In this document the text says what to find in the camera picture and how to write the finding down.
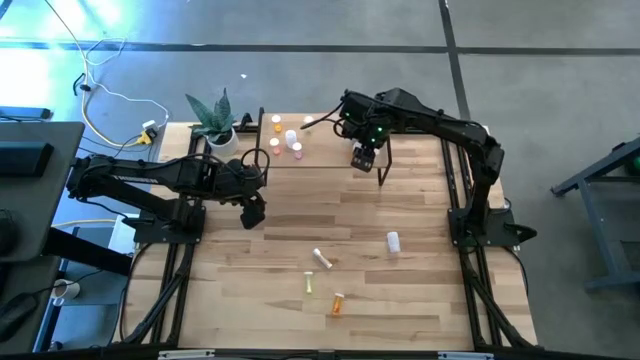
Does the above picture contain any white tube with orange label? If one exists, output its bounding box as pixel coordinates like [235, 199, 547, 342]
[312, 247, 334, 271]

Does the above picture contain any white floor cable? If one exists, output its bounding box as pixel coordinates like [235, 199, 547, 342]
[82, 37, 171, 132]

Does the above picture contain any black rounded object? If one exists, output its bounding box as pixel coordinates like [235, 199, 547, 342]
[0, 209, 20, 257]

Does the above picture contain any black computer mouse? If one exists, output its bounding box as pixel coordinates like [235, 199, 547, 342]
[0, 293, 37, 341]

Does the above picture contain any white paper cup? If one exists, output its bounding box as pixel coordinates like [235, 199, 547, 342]
[52, 278, 81, 306]

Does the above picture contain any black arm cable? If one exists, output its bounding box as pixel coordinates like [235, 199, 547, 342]
[298, 101, 347, 132]
[241, 147, 272, 174]

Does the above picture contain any wooden shelf with black frame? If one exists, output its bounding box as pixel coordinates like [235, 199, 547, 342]
[253, 106, 394, 189]

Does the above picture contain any silver aluminium extrusion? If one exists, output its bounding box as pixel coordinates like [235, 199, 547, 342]
[437, 351, 494, 360]
[158, 349, 216, 360]

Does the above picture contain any dark grey desk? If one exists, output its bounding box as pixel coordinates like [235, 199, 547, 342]
[0, 254, 64, 354]
[0, 121, 86, 264]

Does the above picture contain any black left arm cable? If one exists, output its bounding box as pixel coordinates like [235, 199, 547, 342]
[241, 147, 272, 174]

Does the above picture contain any snake plant in white pot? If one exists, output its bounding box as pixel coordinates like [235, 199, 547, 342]
[184, 87, 241, 159]

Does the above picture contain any black aluminium table frame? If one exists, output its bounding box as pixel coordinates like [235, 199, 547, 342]
[113, 107, 540, 360]

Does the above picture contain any black floor cable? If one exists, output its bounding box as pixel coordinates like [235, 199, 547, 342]
[72, 72, 96, 97]

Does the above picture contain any white box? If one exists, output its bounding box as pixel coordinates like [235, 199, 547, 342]
[107, 213, 140, 256]

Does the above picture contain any dark flat panel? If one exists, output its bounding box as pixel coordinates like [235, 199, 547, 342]
[0, 106, 53, 122]

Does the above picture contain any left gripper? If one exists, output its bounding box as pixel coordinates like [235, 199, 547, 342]
[219, 159, 267, 230]

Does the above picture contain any black support beam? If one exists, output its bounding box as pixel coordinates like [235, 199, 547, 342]
[42, 227, 135, 277]

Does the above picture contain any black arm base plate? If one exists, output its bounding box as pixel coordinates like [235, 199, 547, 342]
[448, 207, 539, 250]
[122, 204, 207, 245]

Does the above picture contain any yellow cable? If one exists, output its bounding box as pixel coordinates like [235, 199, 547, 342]
[42, 0, 124, 149]

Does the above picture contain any blue-grey metal cart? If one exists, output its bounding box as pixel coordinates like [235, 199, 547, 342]
[551, 135, 640, 294]

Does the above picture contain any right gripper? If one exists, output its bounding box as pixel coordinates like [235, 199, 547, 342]
[343, 112, 391, 174]

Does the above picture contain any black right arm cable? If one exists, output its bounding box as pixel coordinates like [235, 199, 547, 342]
[298, 101, 347, 132]

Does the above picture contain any black rectangular device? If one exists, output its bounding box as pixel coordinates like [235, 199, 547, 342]
[0, 141, 55, 180]

